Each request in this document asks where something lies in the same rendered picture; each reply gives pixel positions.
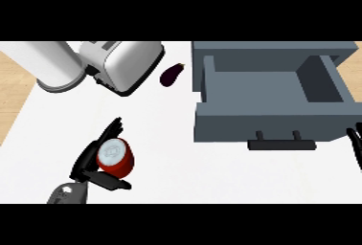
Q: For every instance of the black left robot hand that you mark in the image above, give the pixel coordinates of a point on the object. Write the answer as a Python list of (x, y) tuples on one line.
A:
[(85, 159)]

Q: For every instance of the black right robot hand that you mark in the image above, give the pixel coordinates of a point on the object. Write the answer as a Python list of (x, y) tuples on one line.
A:
[(354, 140)]

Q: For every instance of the red can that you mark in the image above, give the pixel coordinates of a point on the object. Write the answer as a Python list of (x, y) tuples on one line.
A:
[(117, 159)]

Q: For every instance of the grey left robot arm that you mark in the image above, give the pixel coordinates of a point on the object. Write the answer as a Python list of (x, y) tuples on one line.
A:
[(68, 194)]

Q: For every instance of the grey-blue open drawer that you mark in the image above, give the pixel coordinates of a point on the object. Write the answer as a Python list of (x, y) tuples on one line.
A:
[(278, 105)]

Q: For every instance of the white toaster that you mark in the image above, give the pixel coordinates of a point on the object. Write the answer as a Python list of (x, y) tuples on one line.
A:
[(125, 65)]

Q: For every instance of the white cylindrical appliance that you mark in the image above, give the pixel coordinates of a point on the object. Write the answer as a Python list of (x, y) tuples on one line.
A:
[(44, 65)]

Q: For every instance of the dark purple eggplant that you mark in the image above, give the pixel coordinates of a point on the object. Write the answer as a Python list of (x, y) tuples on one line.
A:
[(170, 75)]

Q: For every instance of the grey-blue cabinet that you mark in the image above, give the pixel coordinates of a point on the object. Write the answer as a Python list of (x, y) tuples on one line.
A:
[(273, 52)]

